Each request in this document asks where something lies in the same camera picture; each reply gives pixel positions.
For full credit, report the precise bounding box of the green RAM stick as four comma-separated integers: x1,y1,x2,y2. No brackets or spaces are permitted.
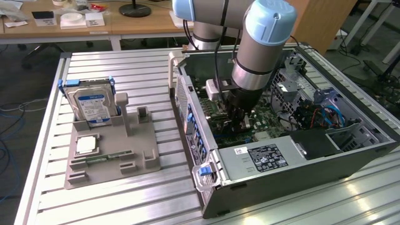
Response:
85,151,132,164

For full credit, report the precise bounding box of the white floor cable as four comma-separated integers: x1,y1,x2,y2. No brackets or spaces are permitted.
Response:
0,97,49,113

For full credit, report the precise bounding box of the white desk frame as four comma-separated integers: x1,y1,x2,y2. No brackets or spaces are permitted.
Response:
341,0,400,64

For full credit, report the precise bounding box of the plain white box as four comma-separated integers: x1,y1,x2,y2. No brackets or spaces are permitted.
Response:
84,12,106,28

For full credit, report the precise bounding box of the grey parts rack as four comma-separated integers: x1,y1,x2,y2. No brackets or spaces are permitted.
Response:
64,92,162,190

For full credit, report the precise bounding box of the blue floor cable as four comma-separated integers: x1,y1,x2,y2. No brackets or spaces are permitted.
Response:
0,109,25,203

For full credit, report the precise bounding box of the wooden cabinet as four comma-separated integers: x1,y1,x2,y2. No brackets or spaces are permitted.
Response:
289,0,360,54

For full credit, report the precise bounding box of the clear plastic bag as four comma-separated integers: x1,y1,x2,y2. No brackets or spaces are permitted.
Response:
0,1,29,22

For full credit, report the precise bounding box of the black power cable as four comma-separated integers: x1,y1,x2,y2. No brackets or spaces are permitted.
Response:
289,35,314,52

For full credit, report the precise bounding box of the red wire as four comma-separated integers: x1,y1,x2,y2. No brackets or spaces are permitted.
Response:
306,107,322,129

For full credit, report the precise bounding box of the silver CPU chip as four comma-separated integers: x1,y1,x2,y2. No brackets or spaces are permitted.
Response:
76,137,97,155

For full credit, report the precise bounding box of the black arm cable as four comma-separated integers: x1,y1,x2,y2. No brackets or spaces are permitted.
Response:
213,0,230,104

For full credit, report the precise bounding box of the black chair base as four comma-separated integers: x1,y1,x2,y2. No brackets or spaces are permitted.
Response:
17,41,65,70

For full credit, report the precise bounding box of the open grey PC case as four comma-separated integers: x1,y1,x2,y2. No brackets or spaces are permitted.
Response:
168,41,400,220

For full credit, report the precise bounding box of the white notepad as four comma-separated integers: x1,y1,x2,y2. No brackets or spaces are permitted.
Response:
169,10,189,29

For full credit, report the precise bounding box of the blue case latch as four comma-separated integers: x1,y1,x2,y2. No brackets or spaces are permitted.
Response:
197,165,213,177

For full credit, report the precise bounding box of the blue wire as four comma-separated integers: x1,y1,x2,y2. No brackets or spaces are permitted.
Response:
324,105,346,129

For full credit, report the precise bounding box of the black round lamp base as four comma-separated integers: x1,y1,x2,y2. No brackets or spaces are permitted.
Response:
118,0,152,18

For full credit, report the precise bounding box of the hard disk with blue caddy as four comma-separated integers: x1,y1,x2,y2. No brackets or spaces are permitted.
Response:
58,76,117,129

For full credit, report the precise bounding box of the black plastic shroud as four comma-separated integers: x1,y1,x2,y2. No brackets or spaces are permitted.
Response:
289,128,341,160

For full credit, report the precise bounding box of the metal disk bay cage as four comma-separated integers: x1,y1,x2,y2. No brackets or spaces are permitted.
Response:
269,67,313,113

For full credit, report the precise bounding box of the white box with black top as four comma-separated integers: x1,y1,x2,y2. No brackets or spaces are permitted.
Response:
30,11,57,27

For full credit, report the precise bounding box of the grey power supply unit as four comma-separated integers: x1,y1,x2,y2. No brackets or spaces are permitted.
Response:
217,135,309,181

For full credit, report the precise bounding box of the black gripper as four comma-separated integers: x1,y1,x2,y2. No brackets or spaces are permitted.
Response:
222,88,262,136

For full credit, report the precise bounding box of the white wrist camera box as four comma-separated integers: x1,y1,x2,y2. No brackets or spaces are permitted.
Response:
205,79,234,102

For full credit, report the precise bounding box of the green motherboard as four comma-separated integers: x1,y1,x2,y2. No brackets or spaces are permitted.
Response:
193,81,293,149

